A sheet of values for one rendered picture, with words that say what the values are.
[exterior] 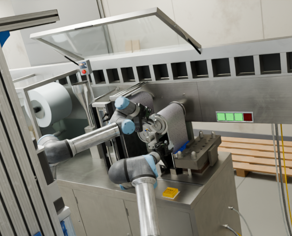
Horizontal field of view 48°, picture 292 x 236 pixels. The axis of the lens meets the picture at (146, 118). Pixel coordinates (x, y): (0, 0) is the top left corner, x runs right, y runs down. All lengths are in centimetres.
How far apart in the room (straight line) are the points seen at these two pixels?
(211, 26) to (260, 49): 245
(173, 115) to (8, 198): 128
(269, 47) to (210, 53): 36
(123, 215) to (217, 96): 103
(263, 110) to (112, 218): 126
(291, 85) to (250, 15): 227
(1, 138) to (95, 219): 154
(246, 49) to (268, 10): 211
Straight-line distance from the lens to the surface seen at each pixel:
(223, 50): 214
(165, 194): 199
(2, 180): 120
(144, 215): 148
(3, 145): 118
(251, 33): 428
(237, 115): 222
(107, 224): 251
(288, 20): 413
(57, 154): 165
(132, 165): 155
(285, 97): 211
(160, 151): 203
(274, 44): 205
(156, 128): 211
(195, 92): 229
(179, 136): 225
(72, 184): 249
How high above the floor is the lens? 195
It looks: 18 degrees down
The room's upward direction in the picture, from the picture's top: 12 degrees counter-clockwise
